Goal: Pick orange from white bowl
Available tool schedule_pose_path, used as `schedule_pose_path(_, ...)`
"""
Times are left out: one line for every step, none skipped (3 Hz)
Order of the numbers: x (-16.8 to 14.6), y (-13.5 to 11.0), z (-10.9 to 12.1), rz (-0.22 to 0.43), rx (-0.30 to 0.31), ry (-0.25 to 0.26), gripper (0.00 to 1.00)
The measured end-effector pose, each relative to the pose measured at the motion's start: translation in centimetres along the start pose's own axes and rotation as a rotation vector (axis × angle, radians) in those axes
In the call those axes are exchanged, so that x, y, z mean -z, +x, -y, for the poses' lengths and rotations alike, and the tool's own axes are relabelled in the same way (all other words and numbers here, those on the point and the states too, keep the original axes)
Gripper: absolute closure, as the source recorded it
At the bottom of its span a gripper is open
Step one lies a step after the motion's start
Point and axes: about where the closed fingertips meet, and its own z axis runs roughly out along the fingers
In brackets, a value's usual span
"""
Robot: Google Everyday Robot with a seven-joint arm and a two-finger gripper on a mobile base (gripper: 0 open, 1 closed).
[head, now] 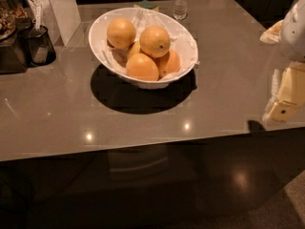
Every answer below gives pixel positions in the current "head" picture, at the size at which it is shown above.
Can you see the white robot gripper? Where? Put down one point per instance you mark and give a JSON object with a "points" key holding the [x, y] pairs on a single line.
{"points": [[294, 35]]}

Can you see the black appliance with food bowl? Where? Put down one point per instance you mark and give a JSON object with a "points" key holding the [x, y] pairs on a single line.
{"points": [[13, 19]]}

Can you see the clear plastic bag liner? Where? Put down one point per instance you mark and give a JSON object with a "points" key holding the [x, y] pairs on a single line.
{"points": [[144, 47]]}

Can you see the white oval bowl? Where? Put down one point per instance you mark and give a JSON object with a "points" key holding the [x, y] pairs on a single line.
{"points": [[181, 41]]}

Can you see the clear plastic water bottle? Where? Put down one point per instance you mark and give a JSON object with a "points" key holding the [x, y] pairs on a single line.
{"points": [[180, 9]]}

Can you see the white panel board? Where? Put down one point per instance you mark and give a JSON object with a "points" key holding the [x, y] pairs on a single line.
{"points": [[62, 18]]}

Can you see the green yellow sponge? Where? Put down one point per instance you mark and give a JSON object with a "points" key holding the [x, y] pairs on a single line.
{"points": [[145, 4]]}

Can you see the yellowish fruit in bowl middle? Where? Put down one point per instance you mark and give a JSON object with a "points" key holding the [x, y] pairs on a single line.
{"points": [[133, 49]]}

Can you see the black mesh cup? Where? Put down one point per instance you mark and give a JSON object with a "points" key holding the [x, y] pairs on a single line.
{"points": [[41, 48]]}

